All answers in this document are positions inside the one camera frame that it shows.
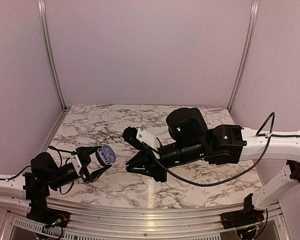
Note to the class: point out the aluminium frame post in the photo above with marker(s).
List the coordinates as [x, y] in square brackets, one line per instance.
[251, 29]
[49, 52]

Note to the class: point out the right aluminium frame post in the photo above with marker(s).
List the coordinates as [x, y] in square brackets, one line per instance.
[251, 29]

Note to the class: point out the aluminium front rail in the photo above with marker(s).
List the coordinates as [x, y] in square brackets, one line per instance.
[93, 222]

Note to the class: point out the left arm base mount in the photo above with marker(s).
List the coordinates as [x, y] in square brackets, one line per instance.
[48, 216]

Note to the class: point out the left aluminium frame post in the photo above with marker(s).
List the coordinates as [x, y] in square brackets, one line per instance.
[49, 52]

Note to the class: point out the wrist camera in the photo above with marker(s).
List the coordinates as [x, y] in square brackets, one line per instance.
[80, 169]
[140, 138]

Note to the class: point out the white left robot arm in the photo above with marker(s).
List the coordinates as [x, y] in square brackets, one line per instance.
[12, 185]

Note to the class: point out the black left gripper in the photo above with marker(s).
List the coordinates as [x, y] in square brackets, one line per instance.
[94, 176]

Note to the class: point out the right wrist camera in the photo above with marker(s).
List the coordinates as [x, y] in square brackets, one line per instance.
[140, 138]

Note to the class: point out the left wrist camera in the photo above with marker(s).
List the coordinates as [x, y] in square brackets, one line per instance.
[80, 169]

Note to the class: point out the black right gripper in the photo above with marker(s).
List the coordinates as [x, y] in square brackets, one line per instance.
[141, 161]

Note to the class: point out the purple earbud charging case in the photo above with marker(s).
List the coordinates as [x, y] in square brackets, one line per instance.
[105, 155]

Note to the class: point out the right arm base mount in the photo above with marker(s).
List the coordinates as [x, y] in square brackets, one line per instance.
[239, 218]

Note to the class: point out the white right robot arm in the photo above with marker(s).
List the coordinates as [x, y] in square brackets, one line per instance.
[269, 145]

